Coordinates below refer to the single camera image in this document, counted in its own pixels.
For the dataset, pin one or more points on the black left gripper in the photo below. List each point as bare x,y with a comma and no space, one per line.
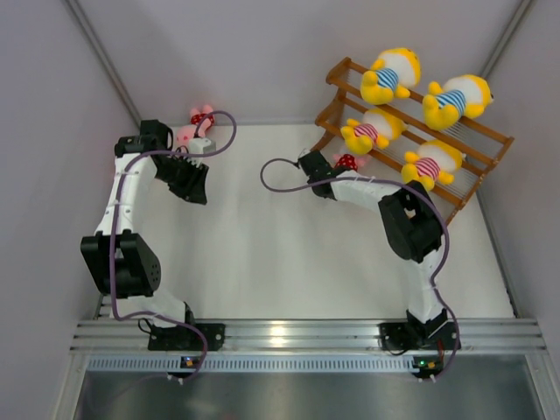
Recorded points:
193,187

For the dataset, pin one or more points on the pink plush red dotted dress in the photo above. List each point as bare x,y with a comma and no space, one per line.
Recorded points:
350,161

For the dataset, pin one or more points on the yellow plush red stripes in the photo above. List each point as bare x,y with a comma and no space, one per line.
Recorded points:
433,162
376,129

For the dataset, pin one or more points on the yellow plush blue stripes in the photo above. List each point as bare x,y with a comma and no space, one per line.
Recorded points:
392,75
466,95

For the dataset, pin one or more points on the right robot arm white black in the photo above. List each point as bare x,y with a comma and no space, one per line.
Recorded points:
414,233

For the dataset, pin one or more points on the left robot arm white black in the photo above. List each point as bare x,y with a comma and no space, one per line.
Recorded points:
122,264

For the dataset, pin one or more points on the brown wooden shelf rack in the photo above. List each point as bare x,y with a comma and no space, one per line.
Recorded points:
484,148

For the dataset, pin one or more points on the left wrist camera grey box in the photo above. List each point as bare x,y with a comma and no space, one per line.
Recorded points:
201,146

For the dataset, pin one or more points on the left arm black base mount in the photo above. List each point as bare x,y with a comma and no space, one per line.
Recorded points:
179,338

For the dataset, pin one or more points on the grey slotted cable duct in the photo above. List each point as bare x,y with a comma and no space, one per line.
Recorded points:
229,363

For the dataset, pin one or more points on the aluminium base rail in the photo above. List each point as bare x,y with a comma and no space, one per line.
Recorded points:
477,335

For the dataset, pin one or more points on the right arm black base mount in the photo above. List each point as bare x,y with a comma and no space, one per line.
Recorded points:
404,336

